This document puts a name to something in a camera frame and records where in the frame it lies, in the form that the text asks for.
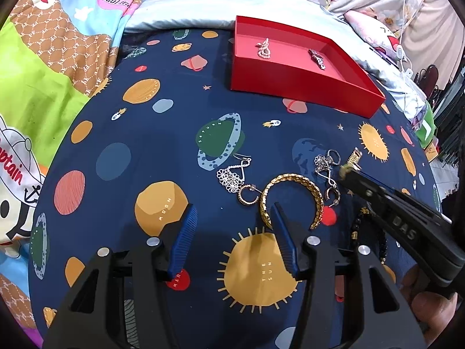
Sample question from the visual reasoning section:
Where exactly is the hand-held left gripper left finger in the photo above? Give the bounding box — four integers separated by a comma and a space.
44, 204, 200, 349

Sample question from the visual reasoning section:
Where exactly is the green cloth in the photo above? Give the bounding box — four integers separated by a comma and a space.
414, 102, 437, 146

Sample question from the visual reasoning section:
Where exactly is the small gold hoop earring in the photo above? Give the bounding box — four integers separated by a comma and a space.
238, 185, 259, 206

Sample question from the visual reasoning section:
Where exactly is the navy planet print blanket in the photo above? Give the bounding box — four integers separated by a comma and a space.
27, 29, 442, 349

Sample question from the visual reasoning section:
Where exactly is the colourful cartoon monkey blanket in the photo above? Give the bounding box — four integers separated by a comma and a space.
0, 0, 150, 335

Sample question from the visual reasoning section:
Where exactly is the red jewelry box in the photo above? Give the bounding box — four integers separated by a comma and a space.
230, 15, 386, 119

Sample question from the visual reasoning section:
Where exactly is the black bead bracelet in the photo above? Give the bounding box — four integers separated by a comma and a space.
350, 207, 389, 266

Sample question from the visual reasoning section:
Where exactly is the gold bangle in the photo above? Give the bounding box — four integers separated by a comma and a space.
260, 174, 324, 230

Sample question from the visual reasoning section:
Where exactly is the gold watch band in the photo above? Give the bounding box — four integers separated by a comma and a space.
341, 147, 363, 175

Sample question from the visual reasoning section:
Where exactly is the light blue quilt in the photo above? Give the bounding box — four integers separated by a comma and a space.
124, 0, 425, 117

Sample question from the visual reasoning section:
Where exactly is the dark metal chair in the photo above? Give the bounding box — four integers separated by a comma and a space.
416, 63, 441, 99

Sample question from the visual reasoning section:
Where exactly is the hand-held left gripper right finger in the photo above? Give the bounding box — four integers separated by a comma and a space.
271, 202, 427, 349

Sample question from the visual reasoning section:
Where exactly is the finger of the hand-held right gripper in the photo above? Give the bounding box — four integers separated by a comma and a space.
353, 168, 452, 227
339, 166, 434, 248

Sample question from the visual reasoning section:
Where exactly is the dark crystal jewellery in box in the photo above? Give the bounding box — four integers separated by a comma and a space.
308, 48, 326, 70

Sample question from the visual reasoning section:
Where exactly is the white pillow with print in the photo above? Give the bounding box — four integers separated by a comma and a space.
343, 9, 402, 68

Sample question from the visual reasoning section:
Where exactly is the person's right hand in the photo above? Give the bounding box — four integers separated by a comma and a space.
400, 265, 457, 339

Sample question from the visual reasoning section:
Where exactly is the beige curtain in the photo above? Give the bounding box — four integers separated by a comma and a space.
401, 0, 463, 81

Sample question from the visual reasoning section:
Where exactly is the white cable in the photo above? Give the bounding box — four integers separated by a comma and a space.
398, 0, 414, 77

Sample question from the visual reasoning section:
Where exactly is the pearl bracelet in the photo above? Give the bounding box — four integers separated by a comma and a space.
256, 38, 272, 59

